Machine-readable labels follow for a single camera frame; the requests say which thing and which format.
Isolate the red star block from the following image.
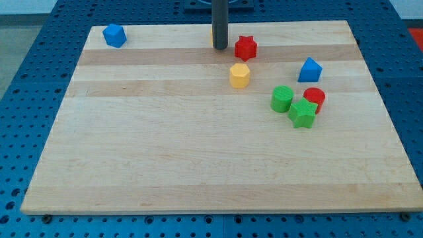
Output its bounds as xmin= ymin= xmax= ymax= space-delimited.
xmin=234 ymin=35 xmax=258 ymax=61

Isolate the wooden board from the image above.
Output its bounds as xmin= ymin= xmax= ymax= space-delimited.
xmin=21 ymin=20 xmax=422 ymax=215

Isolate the green star block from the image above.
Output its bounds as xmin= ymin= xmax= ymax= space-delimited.
xmin=288 ymin=97 xmax=318 ymax=128

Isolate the yellow hexagon block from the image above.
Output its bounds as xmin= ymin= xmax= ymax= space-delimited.
xmin=229 ymin=63 xmax=250 ymax=89

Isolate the green cylinder block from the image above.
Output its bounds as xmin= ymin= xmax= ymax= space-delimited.
xmin=270 ymin=85 xmax=294 ymax=113

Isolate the yellow block behind rod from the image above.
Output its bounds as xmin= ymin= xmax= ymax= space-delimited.
xmin=210 ymin=28 xmax=213 ymax=47

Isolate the red cylinder block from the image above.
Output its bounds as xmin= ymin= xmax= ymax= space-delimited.
xmin=303 ymin=87 xmax=326 ymax=114

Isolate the blue triangle block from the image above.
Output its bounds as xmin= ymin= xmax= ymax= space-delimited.
xmin=297 ymin=57 xmax=323 ymax=83

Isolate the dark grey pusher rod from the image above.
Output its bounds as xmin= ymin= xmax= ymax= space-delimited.
xmin=211 ymin=0 xmax=229 ymax=50

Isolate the blue cube block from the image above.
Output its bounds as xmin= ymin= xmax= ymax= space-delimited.
xmin=102 ymin=24 xmax=127 ymax=48

